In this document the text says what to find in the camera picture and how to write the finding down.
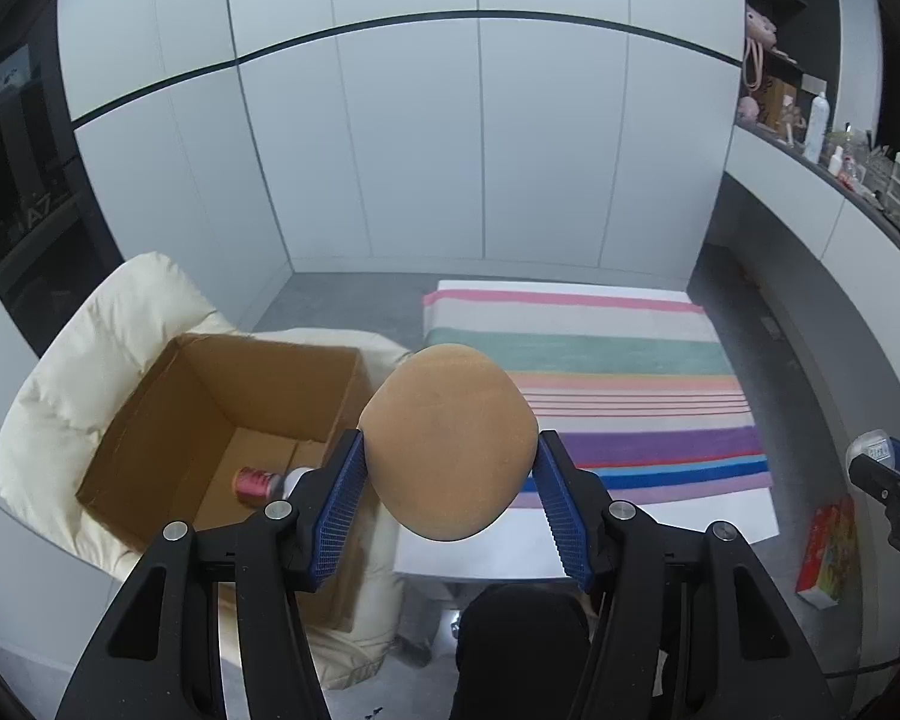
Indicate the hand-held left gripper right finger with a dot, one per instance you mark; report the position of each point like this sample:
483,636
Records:
566,510

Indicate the black glass cabinet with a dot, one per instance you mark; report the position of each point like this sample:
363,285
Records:
30,202

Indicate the tan round puff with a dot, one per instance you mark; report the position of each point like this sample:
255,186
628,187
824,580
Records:
450,442

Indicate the brown box on counter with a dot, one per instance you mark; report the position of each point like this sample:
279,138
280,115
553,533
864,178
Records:
778,101

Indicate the colourful red flat box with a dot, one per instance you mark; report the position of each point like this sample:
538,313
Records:
829,555

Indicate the pink plush toy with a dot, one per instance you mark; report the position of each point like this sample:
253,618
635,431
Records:
757,22

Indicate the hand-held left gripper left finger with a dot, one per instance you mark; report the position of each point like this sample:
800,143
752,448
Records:
337,510

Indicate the cream padded chair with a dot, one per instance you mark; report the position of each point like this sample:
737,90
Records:
67,360

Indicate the floor outlet plate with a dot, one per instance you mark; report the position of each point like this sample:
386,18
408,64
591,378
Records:
771,326

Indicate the tall white bottle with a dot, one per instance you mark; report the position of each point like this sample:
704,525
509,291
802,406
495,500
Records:
817,127

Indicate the striped colourful blanket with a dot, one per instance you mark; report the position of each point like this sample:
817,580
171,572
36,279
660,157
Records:
607,352

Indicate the brown cardboard box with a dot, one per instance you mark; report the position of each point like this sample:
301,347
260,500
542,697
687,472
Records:
157,420

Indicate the small pink round plush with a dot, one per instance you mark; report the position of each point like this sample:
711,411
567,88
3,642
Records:
750,106

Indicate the white wardrobe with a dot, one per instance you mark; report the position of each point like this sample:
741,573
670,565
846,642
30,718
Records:
420,127

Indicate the red can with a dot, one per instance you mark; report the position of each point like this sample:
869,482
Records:
259,484

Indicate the white curved counter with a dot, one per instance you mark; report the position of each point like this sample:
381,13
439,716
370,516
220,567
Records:
795,195

